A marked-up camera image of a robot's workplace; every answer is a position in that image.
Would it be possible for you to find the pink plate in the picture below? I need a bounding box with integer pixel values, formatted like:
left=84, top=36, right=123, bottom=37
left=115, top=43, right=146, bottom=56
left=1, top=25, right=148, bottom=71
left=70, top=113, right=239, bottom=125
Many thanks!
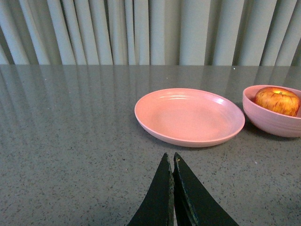
left=135, top=88, right=245, bottom=147

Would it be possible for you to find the pink bowl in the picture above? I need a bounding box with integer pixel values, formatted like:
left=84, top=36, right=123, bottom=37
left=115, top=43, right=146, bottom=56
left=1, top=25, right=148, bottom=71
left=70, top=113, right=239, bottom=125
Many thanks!
left=242, top=85, right=301, bottom=137

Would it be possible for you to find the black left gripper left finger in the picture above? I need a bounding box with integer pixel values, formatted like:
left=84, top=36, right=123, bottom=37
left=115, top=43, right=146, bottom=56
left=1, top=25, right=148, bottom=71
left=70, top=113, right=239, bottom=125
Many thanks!
left=128, top=153, right=174, bottom=226

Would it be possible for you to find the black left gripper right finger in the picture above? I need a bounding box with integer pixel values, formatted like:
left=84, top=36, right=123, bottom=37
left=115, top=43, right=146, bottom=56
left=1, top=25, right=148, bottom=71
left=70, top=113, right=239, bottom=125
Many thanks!
left=173, top=153, right=238, bottom=226

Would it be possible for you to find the red yellow apple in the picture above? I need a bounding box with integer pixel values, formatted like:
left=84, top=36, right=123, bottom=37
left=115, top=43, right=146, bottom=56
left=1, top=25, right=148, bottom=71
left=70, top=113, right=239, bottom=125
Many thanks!
left=253, top=87, right=301, bottom=117

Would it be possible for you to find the grey pleated curtain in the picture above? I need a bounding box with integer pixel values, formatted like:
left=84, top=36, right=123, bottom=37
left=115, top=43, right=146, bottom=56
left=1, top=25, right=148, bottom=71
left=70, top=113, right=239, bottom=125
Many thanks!
left=0, top=0, right=301, bottom=66

